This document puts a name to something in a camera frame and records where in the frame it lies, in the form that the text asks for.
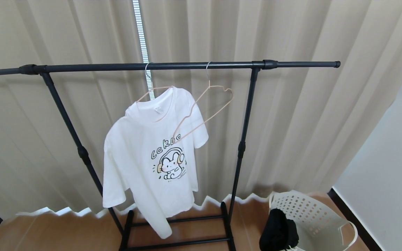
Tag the black garment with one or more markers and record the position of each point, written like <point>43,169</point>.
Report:
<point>277,233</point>

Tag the white laundry basket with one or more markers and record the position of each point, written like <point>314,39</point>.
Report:
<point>323,223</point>

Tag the white printed T-shirt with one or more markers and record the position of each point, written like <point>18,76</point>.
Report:
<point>134,157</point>

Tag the black clothes rack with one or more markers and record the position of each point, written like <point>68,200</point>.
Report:
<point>117,66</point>

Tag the pink clothes hanger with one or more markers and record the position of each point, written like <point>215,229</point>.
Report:
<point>218,106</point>
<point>147,75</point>

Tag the beige curtain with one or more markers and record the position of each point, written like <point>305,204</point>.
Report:
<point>309,122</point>

